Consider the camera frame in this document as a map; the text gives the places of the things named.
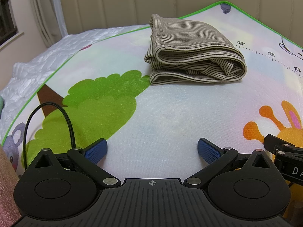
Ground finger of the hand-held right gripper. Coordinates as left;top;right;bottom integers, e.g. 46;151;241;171
264;134;303;158

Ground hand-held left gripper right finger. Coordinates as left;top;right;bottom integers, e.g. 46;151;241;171
183;138;271;189

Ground cartoon printed play mat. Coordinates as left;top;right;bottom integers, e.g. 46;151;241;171
0;1;303;227

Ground striped beige garment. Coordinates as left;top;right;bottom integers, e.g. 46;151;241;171
144;14;247;86

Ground window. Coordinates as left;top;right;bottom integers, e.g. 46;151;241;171
0;0;19;46

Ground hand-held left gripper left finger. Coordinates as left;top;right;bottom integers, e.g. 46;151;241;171
34;138;122;188

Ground pink cloth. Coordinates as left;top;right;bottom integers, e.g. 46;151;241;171
0;146;22;227

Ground beige curtain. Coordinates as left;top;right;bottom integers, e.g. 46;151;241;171
27;0;69;48

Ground beige padded headboard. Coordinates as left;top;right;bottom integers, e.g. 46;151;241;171
60;0;303;46

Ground white quilted bedsheet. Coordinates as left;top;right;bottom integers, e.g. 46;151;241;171
0;24;152;145

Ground black cable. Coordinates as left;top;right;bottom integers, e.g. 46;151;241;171
22;102;77;171

